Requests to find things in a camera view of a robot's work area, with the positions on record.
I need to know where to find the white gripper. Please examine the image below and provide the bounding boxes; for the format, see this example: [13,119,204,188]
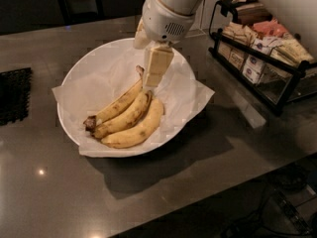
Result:
[133,0,195,87]

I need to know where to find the yellow banana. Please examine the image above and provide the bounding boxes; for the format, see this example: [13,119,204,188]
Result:
[101,98,164,149]
[83,65,145,132]
[92,90,153,139]

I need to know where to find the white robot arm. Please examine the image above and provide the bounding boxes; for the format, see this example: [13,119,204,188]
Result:
[134,0,317,87]

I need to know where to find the white bowl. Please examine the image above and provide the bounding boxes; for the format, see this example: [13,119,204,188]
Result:
[56,37,197,159]

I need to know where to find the clear acrylic stand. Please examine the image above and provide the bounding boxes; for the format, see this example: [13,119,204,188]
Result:
[187,0,205,37]

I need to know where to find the white paper liner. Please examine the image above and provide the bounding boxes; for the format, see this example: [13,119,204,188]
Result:
[52,37,216,159]

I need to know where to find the white creamer packets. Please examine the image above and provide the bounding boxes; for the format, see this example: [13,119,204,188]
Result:
[243,37,280,84]

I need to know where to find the brown napkin stack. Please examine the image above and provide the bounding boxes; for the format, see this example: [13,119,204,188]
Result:
[231,0,272,25]

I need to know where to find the pink sugar packets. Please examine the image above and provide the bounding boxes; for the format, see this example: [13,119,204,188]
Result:
[253,19,287,38]

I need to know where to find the black rubber grid mat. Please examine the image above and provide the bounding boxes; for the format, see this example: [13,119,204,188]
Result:
[0,67,32,126]

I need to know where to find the black wire condiment rack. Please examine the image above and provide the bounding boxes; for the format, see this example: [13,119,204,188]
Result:
[209,0,317,114]

